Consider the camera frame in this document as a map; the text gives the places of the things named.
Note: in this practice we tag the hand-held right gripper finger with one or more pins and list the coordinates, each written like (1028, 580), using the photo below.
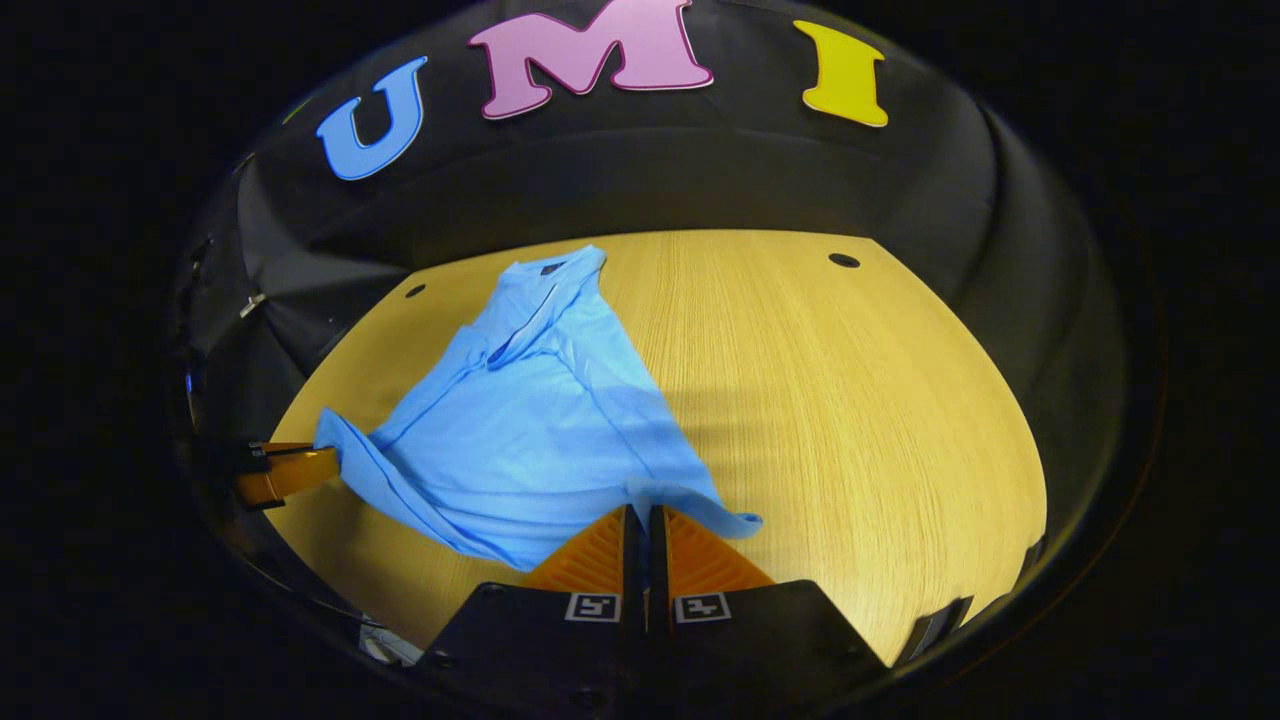
(655, 570)
(633, 570)

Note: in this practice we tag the light blue T-shirt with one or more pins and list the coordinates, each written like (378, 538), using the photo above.
(520, 430)

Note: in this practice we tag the silver cloth clip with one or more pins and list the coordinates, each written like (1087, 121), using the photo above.
(252, 303)

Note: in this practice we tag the black backdrop cloth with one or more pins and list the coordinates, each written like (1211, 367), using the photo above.
(650, 170)

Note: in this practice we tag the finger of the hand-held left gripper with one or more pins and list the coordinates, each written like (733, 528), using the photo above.
(290, 470)

